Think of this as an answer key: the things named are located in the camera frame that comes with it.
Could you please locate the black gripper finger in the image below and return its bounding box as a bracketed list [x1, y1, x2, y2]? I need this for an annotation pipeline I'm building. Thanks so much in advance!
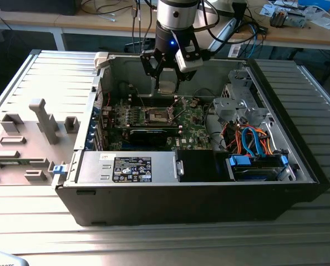
[139, 50, 166, 90]
[176, 70, 196, 92]

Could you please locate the silver CPU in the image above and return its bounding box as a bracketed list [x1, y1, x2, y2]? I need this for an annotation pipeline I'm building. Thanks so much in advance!
[156, 80, 179, 95]

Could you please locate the metal socket cover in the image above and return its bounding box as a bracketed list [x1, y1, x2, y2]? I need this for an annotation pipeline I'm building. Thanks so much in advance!
[167, 96, 187, 122]

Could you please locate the CPU socket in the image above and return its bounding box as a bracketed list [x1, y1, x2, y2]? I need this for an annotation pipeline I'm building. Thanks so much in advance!
[144, 106, 172, 125]

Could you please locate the CPU cooler heatsink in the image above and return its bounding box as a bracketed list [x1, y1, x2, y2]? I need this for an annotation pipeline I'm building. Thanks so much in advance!
[269, 7, 291, 28]

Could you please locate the beige case latch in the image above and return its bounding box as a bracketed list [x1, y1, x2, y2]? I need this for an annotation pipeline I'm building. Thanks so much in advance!
[94, 52, 110, 69]

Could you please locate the metal disk bay cage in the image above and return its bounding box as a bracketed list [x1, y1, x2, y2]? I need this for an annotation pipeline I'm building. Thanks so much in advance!
[212, 69, 268, 122]

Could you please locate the green motherboard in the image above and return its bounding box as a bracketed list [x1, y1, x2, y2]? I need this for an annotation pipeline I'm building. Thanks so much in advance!
[105, 95, 214, 152]

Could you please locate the black graphics card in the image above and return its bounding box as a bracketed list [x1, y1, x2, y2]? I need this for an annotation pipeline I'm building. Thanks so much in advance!
[128, 127, 179, 147]

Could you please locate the wooden desk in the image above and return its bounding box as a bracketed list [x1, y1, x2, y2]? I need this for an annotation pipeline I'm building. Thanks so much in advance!
[228, 0, 330, 51]
[0, 0, 232, 33]

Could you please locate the hard disk in blue carrier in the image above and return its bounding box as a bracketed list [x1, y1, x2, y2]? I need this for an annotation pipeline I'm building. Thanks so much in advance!
[226, 154, 289, 182]

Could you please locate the silver power supply unit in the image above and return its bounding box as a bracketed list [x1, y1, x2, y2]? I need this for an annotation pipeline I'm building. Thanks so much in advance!
[75, 151, 179, 184]

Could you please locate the black monitor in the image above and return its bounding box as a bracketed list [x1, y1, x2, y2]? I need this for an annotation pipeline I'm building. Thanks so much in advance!
[0, 0, 78, 16]

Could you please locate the black PC case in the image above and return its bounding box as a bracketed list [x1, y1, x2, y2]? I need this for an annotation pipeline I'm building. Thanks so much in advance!
[51, 51, 330, 228]

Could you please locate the blue case clip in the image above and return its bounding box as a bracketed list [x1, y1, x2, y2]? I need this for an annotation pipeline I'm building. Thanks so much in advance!
[53, 163, 67, 176]

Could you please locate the grey parts rack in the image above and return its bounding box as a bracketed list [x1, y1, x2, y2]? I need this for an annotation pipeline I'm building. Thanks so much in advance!
[0, 97, 81, 187]

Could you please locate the blue box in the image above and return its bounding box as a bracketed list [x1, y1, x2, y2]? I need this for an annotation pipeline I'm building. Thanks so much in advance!
[297, 0, 330, 11]

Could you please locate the white plastic device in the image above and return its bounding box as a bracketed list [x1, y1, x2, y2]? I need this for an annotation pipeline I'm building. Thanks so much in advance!
[0, 250, 29, 266]

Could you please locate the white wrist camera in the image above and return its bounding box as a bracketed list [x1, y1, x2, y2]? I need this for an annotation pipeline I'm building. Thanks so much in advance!
[175, 41, 204, 73]

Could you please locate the thin wire locking lever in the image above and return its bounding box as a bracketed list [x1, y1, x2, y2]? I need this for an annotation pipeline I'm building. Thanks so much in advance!
[134, 88, 148, 110]

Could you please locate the blue data wire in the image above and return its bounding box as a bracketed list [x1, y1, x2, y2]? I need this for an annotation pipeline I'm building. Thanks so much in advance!
[241, 126, 262, 158]

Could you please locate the orange power wire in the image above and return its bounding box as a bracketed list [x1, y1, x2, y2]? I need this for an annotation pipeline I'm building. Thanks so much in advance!
[260, 129, 275, 156]

